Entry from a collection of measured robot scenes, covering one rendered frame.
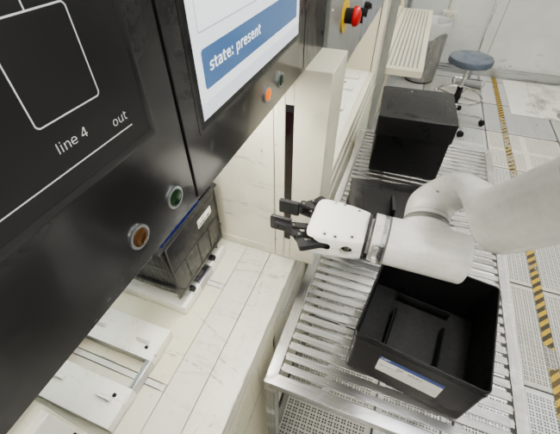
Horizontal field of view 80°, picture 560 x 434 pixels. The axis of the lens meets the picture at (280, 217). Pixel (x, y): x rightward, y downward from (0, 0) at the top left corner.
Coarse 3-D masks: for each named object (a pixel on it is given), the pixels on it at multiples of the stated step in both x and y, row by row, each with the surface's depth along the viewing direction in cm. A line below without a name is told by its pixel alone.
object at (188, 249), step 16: (208, 192) 78; (208, 208) 80; (192, 224) 75; (208, 224) 82; (176, 240) 70; (192, 240) 77; (208, 240) 85; (160, 256) 67; (176, 256) 71; (192, 256) 78; (208, 256) 87; (144, 272) 75; (160, 272) 72; (176, 272) 73; (192, 272) 80; (176, 288) 75; (192, 288) 83
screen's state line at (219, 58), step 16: (288, 0) 43; (256, 16) 36; (272, 16) 40; (288, 16) 45; (240, 32) 34; (256, 32) 37; (272, 32) 41; (208, 48) 29; (224, 48) 31; (240, 48) 34; (256, 48) 38; (208, 64) 30; (224, 64) 32; (208, 80) 30
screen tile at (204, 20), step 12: (192, 0) 25; (204, 0) 27; (216, 0) 28; (228, 0) 30; (240, 0) 32; (252, 0) 34; (204, 12) 27; (216, 12) 29; (228, 12) 31; (204, 24) 28
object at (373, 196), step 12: (360, 180) 123; (372, 180) 123; (360, 192) 118; (372, 192) 118; (384, 192) 118; (396, 192) 118; (408, 192) 118; (348, 204) 114; (360, 204) 114; (372, 204) 113; (384, 204) 113; (396, 204) 113; (396, 216) 109
